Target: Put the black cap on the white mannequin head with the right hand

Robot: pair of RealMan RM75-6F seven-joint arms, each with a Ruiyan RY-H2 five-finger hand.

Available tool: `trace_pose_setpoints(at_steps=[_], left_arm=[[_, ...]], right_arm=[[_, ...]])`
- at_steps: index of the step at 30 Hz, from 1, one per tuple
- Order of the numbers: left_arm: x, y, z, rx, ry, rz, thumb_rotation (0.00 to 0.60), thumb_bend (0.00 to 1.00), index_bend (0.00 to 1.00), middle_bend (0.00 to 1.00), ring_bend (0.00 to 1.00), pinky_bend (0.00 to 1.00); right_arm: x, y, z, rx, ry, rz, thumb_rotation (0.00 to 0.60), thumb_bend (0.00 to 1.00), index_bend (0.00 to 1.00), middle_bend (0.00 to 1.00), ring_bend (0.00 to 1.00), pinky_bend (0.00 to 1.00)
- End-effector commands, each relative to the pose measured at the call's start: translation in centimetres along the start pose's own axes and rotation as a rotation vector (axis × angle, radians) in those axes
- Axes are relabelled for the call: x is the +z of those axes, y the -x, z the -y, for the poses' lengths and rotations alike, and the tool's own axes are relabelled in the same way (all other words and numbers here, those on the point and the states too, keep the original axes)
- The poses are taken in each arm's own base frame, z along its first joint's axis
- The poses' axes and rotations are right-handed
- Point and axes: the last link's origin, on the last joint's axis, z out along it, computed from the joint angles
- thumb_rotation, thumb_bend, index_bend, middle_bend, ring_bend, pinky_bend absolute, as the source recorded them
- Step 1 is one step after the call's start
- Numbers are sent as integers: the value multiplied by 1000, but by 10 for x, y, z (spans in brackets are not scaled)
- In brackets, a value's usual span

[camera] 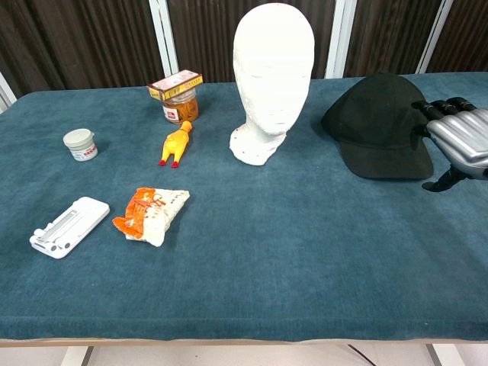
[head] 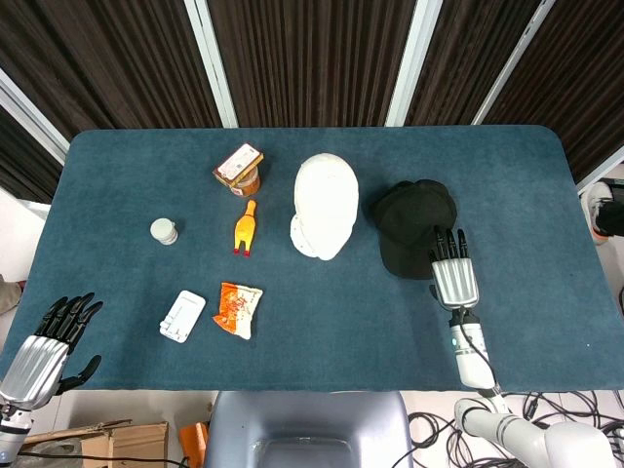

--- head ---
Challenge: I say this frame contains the orange white snack bag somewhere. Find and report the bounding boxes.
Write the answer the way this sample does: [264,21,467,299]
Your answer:
[212,281,264,341]

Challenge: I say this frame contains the yellow rubber chicken toy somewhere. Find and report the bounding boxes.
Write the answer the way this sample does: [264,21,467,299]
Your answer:
[231,199,258,258]

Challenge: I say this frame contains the black cable along right arm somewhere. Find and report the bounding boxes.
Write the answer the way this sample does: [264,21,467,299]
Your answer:
[457,307,499,391]

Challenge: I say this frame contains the grey robot torso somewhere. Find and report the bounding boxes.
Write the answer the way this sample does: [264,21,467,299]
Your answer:
[203,389,416,468]

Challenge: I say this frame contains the small red gold box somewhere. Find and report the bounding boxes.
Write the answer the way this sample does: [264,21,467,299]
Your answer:
[212,141,265,188]

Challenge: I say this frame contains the black baseball cap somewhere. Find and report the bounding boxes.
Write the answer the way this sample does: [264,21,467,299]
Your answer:
[373,178,459,281]

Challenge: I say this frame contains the blue table cloth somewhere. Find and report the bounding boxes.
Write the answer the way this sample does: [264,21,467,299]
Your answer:
[0,125,605,394]

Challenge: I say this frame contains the dark brown curtain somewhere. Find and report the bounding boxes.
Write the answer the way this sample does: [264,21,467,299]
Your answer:
[0,0,624,204]

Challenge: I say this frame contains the white mannequin head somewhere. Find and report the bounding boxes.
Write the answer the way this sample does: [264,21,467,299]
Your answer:
[290,152,361,262]

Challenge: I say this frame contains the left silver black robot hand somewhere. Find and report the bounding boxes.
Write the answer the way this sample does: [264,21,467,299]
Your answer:
[0,292,104,411]

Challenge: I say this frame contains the white frame post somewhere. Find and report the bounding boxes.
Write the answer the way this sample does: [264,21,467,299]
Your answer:
[471,0,558,126]
[182,0,239,129]
[0,66,70,153]
[574,144,624,192]
[384,0,436,128]

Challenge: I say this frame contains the small white grey jar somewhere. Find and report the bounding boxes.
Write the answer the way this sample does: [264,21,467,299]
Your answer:
[148,216,179,247]

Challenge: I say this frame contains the black floor cable tangle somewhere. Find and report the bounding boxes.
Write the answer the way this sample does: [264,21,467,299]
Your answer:
[397,388,624,468]

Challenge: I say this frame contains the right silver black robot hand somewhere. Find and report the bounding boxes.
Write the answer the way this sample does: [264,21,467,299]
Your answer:
[427,225,482,312]

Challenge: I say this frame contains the brown cardboard box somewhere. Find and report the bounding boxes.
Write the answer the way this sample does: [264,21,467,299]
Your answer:
[19,417,170,468]

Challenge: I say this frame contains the glass jar amber contents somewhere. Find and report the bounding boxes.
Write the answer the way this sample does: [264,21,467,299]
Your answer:
[228,164,262,199]

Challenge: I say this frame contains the white folding phone stand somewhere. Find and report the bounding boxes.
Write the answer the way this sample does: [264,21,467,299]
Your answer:
[158,289,208,346]

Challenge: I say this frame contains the white black sneaker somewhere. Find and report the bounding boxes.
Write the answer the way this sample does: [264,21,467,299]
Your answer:
[578,176,624,246]

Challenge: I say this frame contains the orange object on floor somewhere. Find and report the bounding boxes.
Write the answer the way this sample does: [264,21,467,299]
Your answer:
[177,421,212,468]

